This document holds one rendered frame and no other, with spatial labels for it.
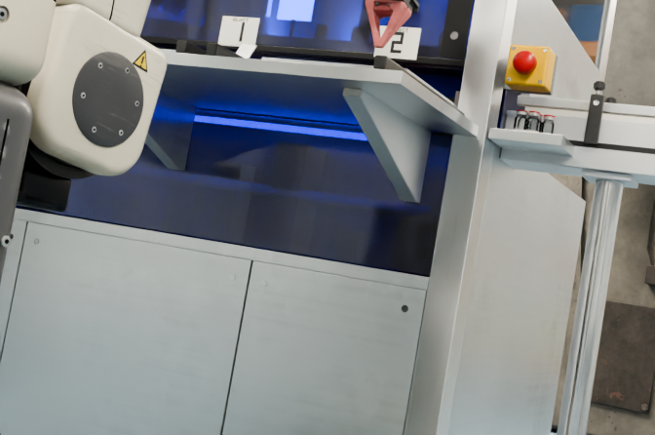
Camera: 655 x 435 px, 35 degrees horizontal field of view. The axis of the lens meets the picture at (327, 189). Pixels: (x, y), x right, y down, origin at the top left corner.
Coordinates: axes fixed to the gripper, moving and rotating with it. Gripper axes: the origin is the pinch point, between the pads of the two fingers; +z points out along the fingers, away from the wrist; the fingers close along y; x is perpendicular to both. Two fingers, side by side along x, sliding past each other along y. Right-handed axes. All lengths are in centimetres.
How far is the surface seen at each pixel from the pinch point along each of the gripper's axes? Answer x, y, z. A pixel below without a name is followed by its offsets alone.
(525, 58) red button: -18.5, 19.4, -7.1
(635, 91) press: 18, 322, -115
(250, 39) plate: 37.9, 22.1, -7.4
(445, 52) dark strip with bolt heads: -2.7, 22.6, -8.2
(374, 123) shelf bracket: -3.0, -1.2, 14.0
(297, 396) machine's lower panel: 14, 32, 58
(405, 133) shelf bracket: -2.9, 12.5, 10.9
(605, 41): -11, 111, -50
